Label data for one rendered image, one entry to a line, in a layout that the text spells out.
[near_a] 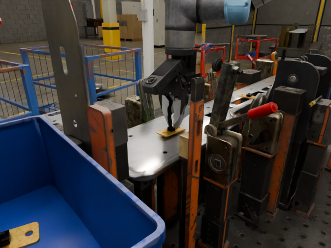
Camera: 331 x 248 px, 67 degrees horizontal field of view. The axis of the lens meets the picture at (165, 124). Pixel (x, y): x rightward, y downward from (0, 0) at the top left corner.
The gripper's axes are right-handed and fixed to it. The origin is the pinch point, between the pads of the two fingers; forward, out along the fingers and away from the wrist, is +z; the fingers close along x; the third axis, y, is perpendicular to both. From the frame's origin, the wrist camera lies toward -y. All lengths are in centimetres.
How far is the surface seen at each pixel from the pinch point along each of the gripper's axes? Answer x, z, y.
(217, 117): -15.4, -6.8, -2.2
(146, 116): 14.3, 2.6, 3.8
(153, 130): 5.0, 2.7, -1.9
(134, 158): -2.7, 3.1, -15.7
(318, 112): -28.5, -3.3, 29.6
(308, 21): 181, -35, 768
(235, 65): -17.5, -18.3, -1.1
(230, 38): 304, 9, 571
